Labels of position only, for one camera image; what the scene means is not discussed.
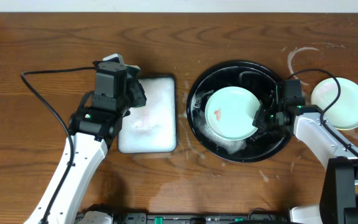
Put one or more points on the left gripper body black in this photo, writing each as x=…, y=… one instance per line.
x=137, y=94

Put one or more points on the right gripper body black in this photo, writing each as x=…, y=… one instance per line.
x=268, y=121

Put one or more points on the mint green plate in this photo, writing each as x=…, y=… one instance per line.
x=230, y=113
x=345, y=111

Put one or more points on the yellow plate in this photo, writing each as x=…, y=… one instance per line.
x=343, y=128

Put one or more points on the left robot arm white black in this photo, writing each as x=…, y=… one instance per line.
x=93, y=126

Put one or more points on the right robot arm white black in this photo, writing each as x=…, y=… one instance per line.
x=339, y=157

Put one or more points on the round black tray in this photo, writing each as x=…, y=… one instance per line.
x=260, y=81

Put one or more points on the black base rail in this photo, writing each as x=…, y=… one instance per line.
x=100, y=214

